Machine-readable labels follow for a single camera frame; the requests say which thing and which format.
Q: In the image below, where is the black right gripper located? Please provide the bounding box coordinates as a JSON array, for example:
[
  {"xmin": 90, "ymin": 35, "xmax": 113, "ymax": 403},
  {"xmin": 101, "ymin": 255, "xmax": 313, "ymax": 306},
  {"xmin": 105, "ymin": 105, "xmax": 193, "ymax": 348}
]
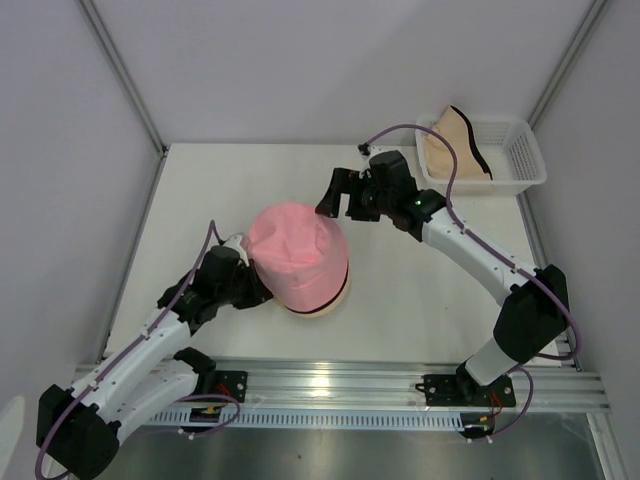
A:
[{"xmin": 317, "ymin": 167, "xmax": 395, "ymax": 222}]

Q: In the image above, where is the cream bucket hat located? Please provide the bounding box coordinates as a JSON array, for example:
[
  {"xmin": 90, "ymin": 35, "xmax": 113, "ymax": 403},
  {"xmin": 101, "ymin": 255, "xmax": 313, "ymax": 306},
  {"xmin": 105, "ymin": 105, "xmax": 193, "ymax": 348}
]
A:
[{"xmin": 274, "ymin": 274, "xmax": 352, "ymax": 319}]

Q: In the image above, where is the black bucket hat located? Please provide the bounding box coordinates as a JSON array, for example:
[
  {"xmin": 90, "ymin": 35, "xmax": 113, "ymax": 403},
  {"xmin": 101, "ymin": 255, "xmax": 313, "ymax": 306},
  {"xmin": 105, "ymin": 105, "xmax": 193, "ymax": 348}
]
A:
[{"xmin": 279, "ymin": 269, "xmax": 350, "ymax": 314}]

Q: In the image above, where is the beige hat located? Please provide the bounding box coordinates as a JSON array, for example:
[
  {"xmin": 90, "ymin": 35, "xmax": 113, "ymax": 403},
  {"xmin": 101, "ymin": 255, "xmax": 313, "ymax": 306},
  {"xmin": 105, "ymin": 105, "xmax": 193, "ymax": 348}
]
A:
[{"xmin": 422, "ymin": 105, "xmax": 493, "ymax": 181}]

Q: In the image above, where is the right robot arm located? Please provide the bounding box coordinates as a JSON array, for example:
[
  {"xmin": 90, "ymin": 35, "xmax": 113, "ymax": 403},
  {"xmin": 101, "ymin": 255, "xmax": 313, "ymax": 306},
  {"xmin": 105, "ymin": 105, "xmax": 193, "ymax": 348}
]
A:
[{"xmin": 316, "ymin": 150, "xmax": 569, "ymax": 406}]

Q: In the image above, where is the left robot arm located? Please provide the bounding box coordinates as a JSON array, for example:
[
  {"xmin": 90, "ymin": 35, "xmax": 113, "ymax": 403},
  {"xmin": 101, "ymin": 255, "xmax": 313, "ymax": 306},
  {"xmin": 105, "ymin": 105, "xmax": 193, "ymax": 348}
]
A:
[{"xmin": 35, "ymin": 235, "xmax": 272, "ymax": 479}]

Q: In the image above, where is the white plastic basket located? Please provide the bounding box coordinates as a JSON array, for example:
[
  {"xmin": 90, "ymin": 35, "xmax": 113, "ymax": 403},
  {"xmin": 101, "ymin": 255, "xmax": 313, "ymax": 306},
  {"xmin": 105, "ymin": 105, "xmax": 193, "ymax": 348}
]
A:
[{"xmin": 415, "ymin": 113, "xmax": 549, "ymax": 197}]

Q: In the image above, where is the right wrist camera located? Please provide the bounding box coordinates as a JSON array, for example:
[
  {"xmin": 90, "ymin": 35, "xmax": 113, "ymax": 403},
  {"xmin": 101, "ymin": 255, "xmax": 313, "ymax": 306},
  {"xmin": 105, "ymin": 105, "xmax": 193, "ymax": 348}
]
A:
[{"xmin": 357, "ymin": 143, "xmax": 386, "ymax": 162}]

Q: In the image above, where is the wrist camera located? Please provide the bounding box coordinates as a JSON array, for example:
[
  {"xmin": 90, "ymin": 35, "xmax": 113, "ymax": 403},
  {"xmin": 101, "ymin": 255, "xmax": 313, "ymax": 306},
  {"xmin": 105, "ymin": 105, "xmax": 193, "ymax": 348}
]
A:
[
  {"xmin": 357, "ymin": 143, "xmax": 386, "ymax": 162},
  {"xmin": 221, "ymin": 233, "xmax": 251, "ymax": 267}
]

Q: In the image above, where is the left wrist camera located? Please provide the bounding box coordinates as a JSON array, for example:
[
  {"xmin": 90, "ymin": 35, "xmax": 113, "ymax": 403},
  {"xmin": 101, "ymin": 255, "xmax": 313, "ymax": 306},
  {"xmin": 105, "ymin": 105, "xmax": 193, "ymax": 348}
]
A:
[{"xmin": 221, "ymin": 233, "xmax": 251, "ymax": 267}]

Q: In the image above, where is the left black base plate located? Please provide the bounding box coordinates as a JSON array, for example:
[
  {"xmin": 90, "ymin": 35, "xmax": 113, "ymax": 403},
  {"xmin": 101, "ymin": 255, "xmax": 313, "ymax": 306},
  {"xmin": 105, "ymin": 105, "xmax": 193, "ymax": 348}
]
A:
[{"xmin": 194, "ymin": 370, "xmax": 249, "ymax": 403}]

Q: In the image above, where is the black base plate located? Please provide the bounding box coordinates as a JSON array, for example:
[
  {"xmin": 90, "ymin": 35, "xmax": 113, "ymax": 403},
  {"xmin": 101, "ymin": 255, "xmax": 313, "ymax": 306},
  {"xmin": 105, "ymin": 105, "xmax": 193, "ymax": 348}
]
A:
[
  {"xmin": 194, "ymin": 370, "xmax": 249, "ymax": 403},
  {"xmin": 414, "ymin": 374, "xmax": 516, "ymax": 408}
]

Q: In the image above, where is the white slotted cable duct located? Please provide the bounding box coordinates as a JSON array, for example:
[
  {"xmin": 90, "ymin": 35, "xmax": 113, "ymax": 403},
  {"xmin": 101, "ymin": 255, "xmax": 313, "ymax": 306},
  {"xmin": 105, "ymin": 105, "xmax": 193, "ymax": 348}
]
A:
[{"xmin": 146, "ymin": 407, "xmax": 463, "ymax": 432}]

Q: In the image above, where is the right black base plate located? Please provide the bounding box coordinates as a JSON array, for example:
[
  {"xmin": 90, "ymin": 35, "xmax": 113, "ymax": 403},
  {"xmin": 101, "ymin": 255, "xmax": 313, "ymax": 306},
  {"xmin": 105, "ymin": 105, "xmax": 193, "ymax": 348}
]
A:
[{"xmin": 414, "ymin": 374, "xmax": 516, "ymax": 408}]

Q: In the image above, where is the aluminium mounting rail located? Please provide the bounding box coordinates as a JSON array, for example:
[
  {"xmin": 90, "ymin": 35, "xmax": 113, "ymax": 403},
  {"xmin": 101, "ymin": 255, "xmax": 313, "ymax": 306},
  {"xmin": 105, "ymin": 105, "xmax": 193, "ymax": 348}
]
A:
[{"xmin": 74, "ymin": 352, "xmax": 614, "ymax": 414}]

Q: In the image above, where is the left aluminium frame post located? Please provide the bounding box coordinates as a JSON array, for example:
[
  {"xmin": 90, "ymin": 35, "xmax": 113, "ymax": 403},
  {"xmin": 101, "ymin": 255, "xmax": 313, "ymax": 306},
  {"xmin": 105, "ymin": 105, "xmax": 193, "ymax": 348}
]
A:
[{"xmin": 75, "ymin": 0, "xmax": 167, "ymax": 155}]

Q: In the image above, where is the aluminium frame post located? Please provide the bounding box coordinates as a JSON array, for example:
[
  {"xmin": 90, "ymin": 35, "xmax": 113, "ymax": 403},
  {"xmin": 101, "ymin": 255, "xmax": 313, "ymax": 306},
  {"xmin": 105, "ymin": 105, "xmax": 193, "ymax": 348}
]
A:
[
  {"xmin": 527, "ymin": 0, "xmax": 612, "ymax": 130},
  {"xmin": 75, "ymin": 0, "xmax": 167, "ymax": 155}
]

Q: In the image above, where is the right aluminium frame post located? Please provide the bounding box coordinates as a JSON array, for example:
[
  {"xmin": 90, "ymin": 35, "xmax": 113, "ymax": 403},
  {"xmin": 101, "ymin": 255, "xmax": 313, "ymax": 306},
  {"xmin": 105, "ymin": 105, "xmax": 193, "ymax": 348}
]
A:
[{"xmin": 527, "ymin": 0, "xmax": 612, "ymax": 130}]

